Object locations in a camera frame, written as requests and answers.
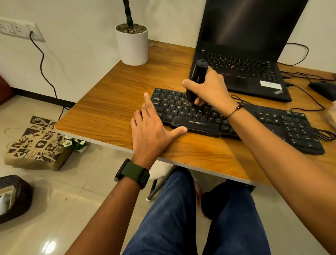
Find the person's right hand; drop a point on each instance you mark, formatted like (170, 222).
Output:
(212, 92)

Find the person's left hand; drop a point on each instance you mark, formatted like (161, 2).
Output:
(149, 136)

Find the black cleaning brush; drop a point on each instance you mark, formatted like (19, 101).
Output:
(198, 73)

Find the black keyboard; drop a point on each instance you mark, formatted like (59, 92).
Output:
(173, 105)

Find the yellow cloth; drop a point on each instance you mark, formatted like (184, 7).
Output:
(332, 117)

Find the person's right forearm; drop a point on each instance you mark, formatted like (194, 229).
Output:
(283, 163)

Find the person's left forearm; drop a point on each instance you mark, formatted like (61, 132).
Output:
(105, 223)

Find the person's bare foot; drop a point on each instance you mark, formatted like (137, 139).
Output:
(198, 197)

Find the person's blue jeans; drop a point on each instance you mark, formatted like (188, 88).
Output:
(170, 220)

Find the white seat chair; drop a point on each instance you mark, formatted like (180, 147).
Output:
(161, 170)

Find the black laptop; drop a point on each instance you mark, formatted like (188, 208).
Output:
(249, 26)

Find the white plant pot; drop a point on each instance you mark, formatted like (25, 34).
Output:
(132, 50)

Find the black metal table leg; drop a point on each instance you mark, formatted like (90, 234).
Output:
(250, 188)

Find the black computer mouse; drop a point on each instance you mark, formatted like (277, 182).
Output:
(324, 89)

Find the printed brown paper bag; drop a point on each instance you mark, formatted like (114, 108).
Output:
(36, 147)

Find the black woven basket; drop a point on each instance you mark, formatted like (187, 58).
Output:
(22, 194)

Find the maroon sofa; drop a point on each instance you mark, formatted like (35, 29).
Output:
(5, 90)

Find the white sock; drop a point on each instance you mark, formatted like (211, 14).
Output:
(4, 203)

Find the white wall socket panel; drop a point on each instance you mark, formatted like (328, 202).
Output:
(18, 30)

